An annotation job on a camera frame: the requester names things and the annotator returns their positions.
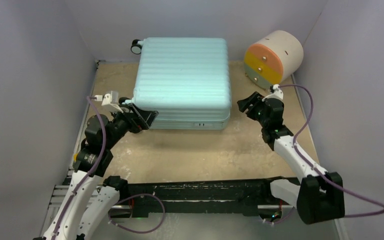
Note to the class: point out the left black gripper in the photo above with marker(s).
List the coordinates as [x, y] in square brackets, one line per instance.
[146, 116]

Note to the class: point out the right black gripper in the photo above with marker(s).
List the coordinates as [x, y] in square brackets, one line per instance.
[243, 104]

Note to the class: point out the light blue suitcase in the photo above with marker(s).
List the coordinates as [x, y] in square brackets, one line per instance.
[185, 79]

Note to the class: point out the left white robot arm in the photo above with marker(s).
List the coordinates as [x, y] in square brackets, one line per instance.
[86, 172]

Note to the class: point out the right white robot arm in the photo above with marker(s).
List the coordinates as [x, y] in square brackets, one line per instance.
[298, 165]

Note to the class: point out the round pastel drawer cabinet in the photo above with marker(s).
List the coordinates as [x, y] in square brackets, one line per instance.
[273, 58]

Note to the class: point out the yellow grey small block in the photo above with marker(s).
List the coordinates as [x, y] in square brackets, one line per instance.
[75, 157]

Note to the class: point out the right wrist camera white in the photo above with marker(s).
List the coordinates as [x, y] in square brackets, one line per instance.
[275, 93]

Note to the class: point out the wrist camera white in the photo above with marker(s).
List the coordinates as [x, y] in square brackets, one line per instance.
[275, 93]
[109, 101]

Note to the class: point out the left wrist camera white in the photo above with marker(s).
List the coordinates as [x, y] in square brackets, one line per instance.
[109, 101]

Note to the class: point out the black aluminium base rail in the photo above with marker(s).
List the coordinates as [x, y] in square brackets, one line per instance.
[248, 197]

